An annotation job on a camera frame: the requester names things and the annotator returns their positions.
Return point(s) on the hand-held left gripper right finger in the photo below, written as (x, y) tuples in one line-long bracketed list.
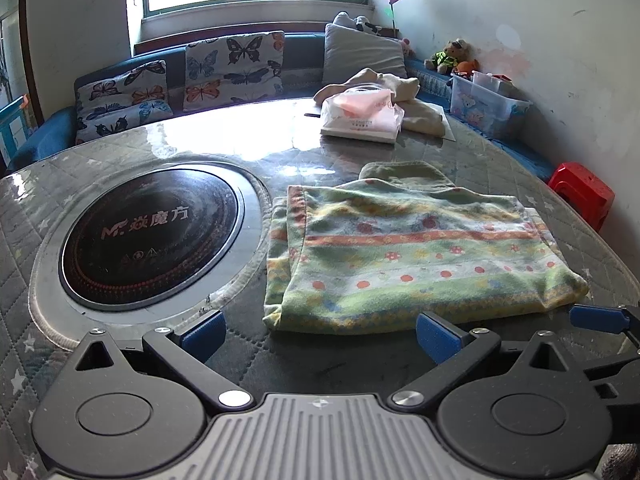
[(437, 336)]

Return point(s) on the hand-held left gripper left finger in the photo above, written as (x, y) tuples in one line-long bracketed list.
[(202, 336)]

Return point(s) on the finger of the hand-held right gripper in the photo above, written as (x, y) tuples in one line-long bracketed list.
[(622, 375), (597, 317)]

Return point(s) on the green floral child jacket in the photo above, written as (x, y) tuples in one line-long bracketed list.
[(410, 255)]

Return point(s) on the round black induction cooktop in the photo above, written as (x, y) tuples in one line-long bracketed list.
[(150, 237)]

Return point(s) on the red plastic stool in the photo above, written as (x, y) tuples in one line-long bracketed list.
[(582, 192)]

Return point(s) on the grey quilted star tablecloth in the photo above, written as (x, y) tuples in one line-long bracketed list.
[(22, 260)]

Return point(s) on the beige garment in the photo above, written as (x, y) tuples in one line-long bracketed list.
[(420, 112)]

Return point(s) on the pink tissue packet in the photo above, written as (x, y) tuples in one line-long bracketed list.
[(362, 115)]

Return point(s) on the clear plastic storage box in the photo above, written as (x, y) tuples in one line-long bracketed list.
[(487, 102)]

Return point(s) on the long butterfly print cushion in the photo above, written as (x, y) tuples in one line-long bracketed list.
[(125, 100)]

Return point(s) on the blue sofa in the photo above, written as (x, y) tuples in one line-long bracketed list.
[(55, 125)]

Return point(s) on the square butterfly print cushion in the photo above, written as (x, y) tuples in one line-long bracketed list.
[(232, 70)]

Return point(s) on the orange plush toy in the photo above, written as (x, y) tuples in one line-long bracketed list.
[(467, 66)]

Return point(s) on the brown teddy bear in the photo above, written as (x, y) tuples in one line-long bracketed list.
[(450, 55)]

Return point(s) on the light blue cabinet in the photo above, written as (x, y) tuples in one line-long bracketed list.
[(12, 127)]

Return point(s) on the grey cushion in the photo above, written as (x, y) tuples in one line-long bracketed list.
[(362, 57)]

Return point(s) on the pink plush toy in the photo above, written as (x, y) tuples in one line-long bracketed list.
[(407, 47)]

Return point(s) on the black white plush toy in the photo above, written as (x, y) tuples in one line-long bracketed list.
[(367, 24)]

